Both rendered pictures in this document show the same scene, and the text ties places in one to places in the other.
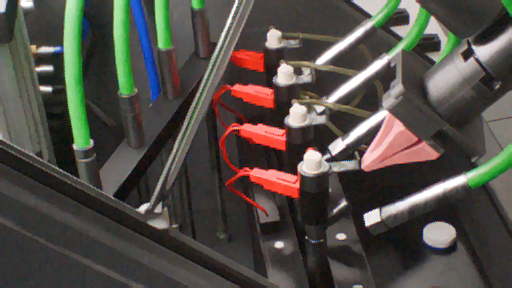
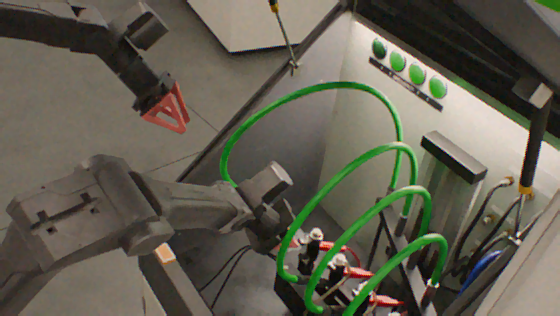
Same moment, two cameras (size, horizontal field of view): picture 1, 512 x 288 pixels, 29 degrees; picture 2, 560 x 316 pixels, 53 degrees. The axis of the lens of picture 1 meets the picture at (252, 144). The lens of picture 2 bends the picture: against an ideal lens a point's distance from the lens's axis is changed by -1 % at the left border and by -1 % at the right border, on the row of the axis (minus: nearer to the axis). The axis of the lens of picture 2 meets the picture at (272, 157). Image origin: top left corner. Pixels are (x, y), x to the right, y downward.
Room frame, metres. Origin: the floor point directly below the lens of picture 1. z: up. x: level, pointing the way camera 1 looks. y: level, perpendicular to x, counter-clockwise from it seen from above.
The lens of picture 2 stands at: (1.36, -0.60, 1.94)
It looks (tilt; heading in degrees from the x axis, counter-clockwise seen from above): 38 degrees down; 147
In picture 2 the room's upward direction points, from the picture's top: 7 degrees clockwise
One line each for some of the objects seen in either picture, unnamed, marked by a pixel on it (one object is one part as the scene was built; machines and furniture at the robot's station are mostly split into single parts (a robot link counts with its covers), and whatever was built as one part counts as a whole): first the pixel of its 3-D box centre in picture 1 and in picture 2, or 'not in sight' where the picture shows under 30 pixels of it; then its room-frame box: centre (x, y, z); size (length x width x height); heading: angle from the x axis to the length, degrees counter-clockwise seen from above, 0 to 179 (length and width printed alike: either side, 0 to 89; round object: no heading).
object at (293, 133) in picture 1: (313, 202); (327, 296); (0.80, -0.06, 1.00); 0.05 x 0.03 x 0.21; 95
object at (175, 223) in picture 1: (166, 171); not in sight; (0.98, 0.11, 0.93); 0.02 x 0.02 x 0.19; 5
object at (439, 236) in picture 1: (439, 235); not in sight; (0.92, -0.22, 0.84); 0.04 x 0.04 x 0.01
